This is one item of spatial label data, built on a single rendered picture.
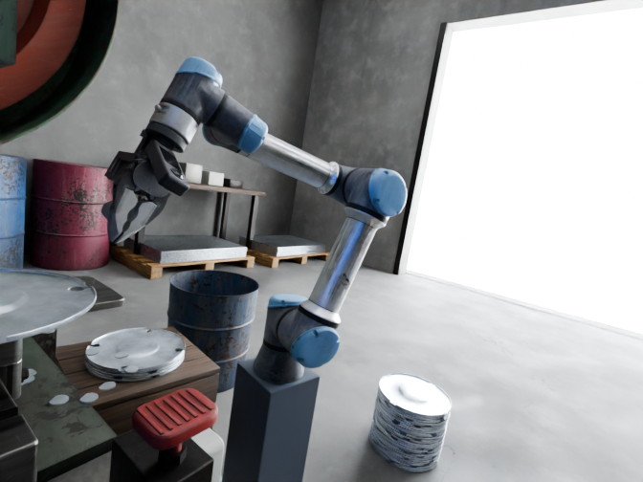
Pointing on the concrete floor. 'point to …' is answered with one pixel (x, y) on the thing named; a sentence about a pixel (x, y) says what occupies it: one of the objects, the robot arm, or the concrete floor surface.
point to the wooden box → (205, 373)
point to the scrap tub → (214, 316)
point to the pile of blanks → (407, 436)
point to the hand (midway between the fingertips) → (119, 236)
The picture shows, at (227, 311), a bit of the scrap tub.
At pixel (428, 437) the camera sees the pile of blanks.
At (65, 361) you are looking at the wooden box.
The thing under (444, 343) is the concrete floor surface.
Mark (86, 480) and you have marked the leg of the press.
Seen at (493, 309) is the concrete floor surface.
